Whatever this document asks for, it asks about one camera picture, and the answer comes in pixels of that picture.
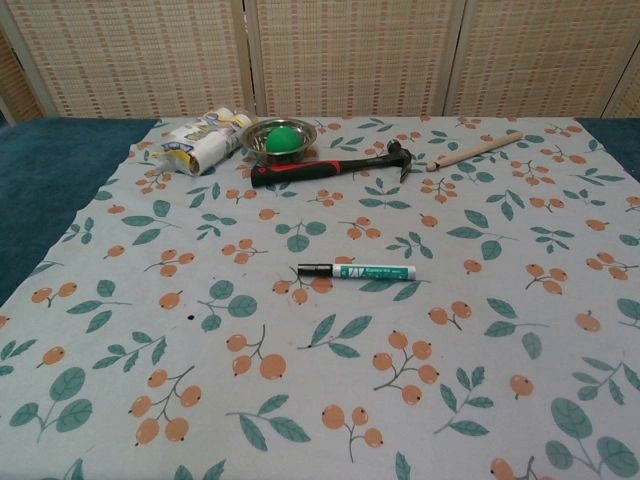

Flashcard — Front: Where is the white green marker pen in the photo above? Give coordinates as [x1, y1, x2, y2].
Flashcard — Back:
[327, 264, 419, 282]

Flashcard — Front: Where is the black red claw hammer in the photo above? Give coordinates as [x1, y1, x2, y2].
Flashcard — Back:
[250, 139, 414, 189]

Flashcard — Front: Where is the green ball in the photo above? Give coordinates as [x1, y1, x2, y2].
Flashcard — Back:
[264, 126, 305, 155]

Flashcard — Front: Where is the small metal bowl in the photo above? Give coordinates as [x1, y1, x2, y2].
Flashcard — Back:
[240, 118, 318, 164]

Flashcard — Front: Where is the fruit and leaf print tablecloth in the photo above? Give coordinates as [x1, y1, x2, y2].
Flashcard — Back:
[0, 115, 640, 480]

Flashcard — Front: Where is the plastic pack of white rolls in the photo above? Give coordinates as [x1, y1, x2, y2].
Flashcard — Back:
[130, 105, 254, 178]

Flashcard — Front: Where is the wooden stick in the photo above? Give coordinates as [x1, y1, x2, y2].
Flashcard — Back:
[424, 130, 524, 174]

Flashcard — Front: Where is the woven folding screen panel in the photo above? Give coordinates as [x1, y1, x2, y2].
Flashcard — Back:
[452, 0, 640, 121]
[247, 0, 469, 121]
[0, 0, 254, 121]

